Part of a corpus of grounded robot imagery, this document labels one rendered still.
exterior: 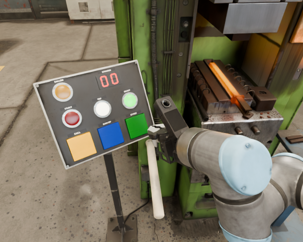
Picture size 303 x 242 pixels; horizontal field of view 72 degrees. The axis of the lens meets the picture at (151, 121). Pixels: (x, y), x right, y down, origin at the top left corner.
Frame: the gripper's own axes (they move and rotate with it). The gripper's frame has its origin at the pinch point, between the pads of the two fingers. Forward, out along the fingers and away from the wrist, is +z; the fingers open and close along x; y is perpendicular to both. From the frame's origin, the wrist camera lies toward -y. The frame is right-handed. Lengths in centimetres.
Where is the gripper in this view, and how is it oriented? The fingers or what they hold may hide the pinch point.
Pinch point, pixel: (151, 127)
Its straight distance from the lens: 65.7
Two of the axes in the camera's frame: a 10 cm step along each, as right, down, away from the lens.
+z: -4.4, -1.0, 8.9
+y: 2.4, 9.4, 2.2
